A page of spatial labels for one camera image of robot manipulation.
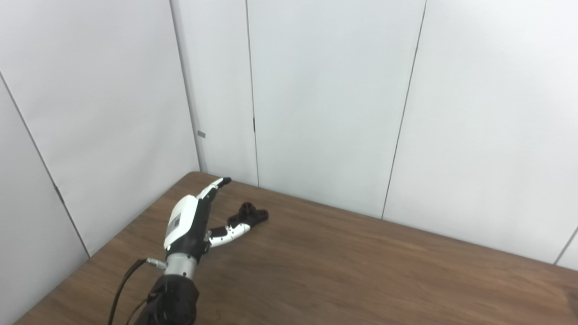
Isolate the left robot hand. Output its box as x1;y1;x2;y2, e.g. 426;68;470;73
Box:
163;177;252;263

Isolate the black flanged holder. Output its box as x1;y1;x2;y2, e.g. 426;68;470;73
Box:
227;202;269;229

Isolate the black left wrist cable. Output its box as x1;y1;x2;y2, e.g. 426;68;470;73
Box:
107;258;168;325

